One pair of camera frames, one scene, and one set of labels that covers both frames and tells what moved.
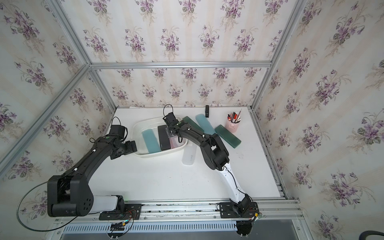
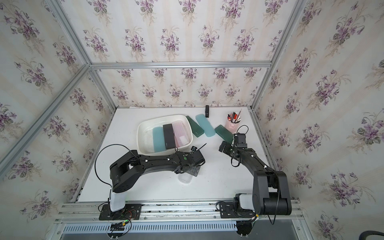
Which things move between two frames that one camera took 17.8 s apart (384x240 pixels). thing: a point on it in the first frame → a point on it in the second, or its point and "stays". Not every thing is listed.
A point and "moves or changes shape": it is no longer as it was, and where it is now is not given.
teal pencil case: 152,143 → 158,139
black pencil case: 164,140 moves or changes shape
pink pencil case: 174,142 moves or changes shape
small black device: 207,111 stays
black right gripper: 167,132 → 225,149
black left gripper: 129,149 → 195,171
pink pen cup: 233,122 stays
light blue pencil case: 204,124 stays
